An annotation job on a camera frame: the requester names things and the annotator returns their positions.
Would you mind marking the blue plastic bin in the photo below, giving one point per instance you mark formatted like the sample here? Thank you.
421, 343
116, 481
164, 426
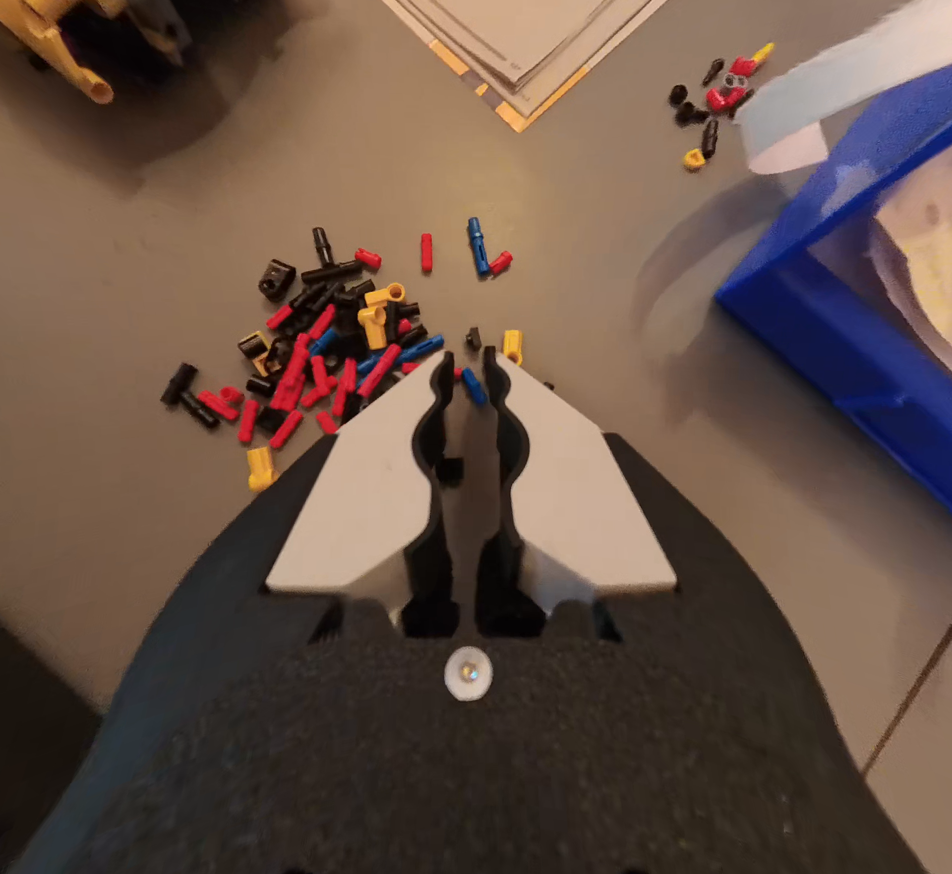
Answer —
818, 338

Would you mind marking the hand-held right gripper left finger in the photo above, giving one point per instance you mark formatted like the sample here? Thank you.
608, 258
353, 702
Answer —
357, 509

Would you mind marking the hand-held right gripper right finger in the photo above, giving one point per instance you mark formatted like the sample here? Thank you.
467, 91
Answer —
587, 509

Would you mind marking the blue pin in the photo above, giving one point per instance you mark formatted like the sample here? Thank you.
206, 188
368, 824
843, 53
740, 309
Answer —
474, 387

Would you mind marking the instruction booklet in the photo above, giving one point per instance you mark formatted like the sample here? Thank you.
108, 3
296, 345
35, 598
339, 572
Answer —
535, 3

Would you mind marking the cluster of red blue pieces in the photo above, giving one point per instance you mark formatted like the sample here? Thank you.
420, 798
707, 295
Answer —
312, 360

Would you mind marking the cluster of small mixed pins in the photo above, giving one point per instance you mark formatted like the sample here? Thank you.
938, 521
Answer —
718, 100

